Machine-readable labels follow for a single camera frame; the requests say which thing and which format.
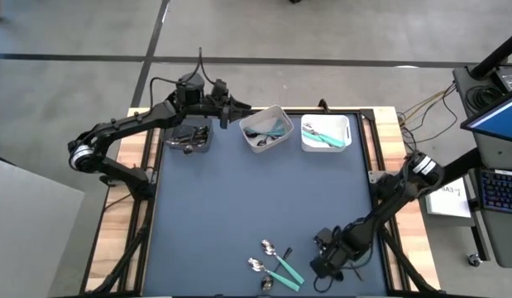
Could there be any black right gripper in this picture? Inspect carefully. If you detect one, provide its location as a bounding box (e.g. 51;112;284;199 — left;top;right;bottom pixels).
309;225;371;281

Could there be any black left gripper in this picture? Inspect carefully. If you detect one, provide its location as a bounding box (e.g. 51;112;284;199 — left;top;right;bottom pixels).
203;97;256;131

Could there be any white plastic bin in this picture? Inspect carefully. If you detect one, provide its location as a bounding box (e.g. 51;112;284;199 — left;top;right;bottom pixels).
300;114;352;153
238;103;295;154

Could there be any grey plastic bin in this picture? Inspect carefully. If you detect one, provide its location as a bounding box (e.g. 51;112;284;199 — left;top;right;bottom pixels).
160;114;215;155

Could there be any blue table mat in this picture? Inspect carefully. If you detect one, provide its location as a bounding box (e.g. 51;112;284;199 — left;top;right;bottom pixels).
141;112;389;297

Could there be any white paper sheet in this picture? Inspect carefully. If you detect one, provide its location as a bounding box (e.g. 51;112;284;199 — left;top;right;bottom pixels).
424;175;472;219

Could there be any black monitor support bar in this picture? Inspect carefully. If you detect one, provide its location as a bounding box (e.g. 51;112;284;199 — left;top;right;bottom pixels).
441;147;484;183

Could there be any backlit keyboard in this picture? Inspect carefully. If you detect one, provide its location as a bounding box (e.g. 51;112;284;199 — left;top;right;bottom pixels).
477;168;512;215

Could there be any grey equipment cart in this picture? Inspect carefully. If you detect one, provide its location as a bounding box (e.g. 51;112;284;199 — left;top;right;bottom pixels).
452;65;512;269

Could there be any computer monitor blue screen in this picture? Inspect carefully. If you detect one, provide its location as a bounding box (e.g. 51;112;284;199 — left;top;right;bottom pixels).
460;89;512;144

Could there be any grey flat panel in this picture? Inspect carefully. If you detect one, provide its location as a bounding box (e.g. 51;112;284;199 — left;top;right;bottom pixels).
0;155;85;298

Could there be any black power adapter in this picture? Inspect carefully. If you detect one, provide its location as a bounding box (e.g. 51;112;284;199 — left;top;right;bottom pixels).
493;68;512;93

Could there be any black slanted pole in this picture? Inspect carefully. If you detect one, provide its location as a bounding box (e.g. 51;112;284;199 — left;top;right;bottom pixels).
470;28;512;79

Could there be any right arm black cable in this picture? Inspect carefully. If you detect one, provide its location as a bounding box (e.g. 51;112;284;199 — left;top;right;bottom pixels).
312;248;364;293

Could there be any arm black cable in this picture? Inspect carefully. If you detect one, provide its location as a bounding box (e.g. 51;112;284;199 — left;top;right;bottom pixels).
312;248;364;293
149;46;218;109

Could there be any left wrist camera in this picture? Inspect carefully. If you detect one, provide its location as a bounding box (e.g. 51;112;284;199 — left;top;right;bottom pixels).
211;78;231;100

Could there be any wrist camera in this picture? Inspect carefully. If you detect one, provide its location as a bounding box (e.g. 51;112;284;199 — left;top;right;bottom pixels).
211;78;231;100
313;226;334;252

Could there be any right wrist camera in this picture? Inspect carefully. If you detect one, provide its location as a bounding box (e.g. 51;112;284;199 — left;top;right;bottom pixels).
313;226;334;252

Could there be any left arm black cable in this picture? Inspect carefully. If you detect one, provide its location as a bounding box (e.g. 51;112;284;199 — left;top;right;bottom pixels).
149;46;218;109

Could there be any black floor cable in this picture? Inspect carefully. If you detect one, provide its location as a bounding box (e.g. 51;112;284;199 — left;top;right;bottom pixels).
398;84;459;146

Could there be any yellow floor cable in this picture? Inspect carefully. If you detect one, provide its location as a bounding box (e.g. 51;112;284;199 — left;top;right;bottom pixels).
400;89;447;121

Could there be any coiled black cable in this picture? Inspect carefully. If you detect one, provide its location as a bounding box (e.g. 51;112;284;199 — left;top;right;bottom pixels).
464;84;495;113

